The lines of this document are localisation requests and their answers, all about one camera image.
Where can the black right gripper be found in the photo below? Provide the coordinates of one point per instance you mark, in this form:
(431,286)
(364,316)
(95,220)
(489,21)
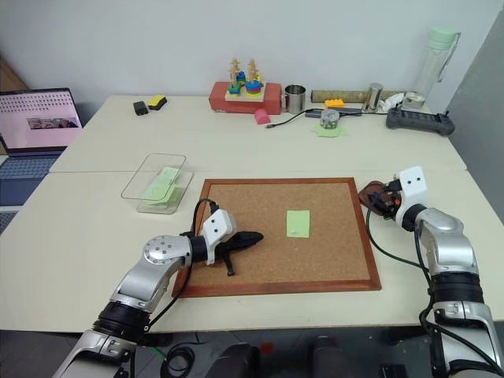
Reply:
(389,201)

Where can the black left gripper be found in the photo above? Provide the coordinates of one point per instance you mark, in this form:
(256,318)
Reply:
(230,246)

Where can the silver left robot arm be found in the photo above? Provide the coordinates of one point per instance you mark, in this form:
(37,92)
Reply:
(153,271)

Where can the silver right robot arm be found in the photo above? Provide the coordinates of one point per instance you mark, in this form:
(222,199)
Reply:
(453,252)

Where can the dark brown tray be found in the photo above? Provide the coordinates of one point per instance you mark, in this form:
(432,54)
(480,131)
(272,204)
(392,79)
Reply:
(365,197)

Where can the green sticky note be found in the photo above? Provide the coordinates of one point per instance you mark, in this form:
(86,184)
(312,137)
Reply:
(298,222)

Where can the clear plastic box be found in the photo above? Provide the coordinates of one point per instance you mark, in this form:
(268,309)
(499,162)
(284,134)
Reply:
(136,185)

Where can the red rectangular box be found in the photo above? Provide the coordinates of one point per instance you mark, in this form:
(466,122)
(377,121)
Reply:
(217,98)

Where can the green paper cutout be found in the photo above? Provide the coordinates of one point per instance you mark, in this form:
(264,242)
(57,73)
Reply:
(340,133)

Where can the dark grey handheld controller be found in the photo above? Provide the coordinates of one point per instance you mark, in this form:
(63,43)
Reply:
(417,121)

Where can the dark USB hub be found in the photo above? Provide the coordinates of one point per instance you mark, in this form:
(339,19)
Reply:
(348,112)

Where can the white crumpled object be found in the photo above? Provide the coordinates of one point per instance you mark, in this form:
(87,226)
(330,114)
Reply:
(391,101)

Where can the stack of green notes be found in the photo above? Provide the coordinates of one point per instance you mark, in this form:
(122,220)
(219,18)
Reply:
(161,189)

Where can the silver metal cylinder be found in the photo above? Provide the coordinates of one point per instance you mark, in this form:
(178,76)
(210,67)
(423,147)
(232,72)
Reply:
(375,95)

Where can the yellow building brick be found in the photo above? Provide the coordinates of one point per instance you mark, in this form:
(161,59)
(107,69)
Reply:
(334,103)

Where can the dark rounded shape under table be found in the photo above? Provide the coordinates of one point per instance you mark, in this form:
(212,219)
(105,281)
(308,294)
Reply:
(328,358)
(232,362)

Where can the metal mug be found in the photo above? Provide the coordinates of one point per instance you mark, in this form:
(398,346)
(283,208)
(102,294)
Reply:
(295,99)

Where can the pink house-shaped block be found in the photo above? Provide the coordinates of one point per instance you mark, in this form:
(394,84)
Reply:
(262,117)

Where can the clear bottle with green lid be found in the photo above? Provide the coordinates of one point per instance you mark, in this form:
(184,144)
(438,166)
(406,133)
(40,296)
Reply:
(433,67)

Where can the wooden colourful stacking toy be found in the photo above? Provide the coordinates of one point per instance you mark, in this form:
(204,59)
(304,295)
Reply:
(245,86)

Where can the yellow and black sponge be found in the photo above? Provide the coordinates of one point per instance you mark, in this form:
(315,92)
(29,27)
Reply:
(157,102)

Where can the black charger block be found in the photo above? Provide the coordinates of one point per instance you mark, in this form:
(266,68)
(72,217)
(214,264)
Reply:
(140,108)

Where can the open laptop with pink screen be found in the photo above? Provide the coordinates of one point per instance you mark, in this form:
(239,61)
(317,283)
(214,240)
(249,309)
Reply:
(35,122)

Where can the brown wooden furniture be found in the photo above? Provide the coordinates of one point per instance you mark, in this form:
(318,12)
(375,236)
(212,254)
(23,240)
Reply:
(10,76)

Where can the cork board with wooden frame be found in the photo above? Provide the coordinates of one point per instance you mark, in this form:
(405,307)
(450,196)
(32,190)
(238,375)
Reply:
(260,264)

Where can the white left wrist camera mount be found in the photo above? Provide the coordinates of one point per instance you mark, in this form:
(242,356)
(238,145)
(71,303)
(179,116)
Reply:
(219,227)

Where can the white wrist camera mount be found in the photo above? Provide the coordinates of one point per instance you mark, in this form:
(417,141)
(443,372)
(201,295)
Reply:
(412,189)
(219,227)

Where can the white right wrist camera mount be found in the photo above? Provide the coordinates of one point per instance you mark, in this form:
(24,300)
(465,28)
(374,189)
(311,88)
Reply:
(412,189)

